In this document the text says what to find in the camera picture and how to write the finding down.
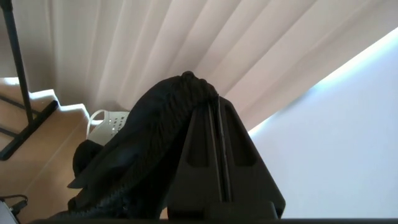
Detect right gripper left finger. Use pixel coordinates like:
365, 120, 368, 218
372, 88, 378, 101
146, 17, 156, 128
167, 101, 227, 218

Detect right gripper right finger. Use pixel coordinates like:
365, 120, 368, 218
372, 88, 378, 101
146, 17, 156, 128
215, 96, 286, 218

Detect black shorts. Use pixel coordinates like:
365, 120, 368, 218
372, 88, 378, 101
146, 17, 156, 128
46, 70, 220, 219

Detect white laundry basket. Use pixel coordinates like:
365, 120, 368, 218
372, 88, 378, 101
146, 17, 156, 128
86, 109, 131, 147

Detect black clothes rack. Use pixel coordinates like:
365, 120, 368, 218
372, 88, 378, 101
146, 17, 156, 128
0, 0, 59, 161

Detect black cable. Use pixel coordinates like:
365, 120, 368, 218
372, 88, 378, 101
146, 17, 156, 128
0, 194, 29, 216

